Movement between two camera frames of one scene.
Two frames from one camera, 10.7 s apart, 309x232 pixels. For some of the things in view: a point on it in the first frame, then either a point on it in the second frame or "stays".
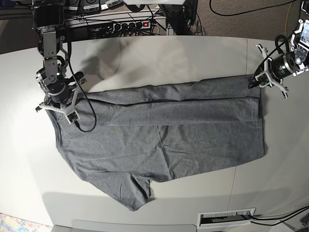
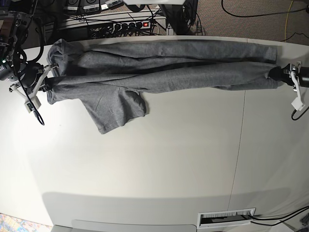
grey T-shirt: x=124 y=139 to x=108 y=79
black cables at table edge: x=297 y=211 stays
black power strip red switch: x=123 y=26 stays
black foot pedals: x=90 y=7 stays
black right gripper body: x=254 y=82 to x=284 y=74
